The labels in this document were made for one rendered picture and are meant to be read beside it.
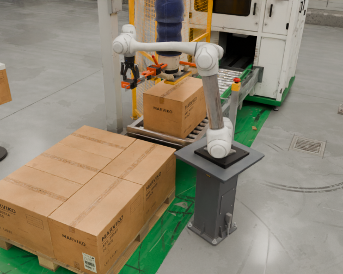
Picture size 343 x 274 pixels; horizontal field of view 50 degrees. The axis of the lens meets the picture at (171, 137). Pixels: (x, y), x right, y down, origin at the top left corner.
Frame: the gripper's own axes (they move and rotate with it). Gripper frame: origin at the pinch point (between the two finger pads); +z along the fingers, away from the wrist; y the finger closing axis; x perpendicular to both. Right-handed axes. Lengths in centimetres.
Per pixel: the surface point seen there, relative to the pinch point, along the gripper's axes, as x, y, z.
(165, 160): -19, -20, 71
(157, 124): -51, 7, 59
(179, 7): -56, -10, -46
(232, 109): -103, -45, 51
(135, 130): -43, 26, 66
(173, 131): -51, -10, 61
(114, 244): 62, -26, 94
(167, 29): -50, -3, -29
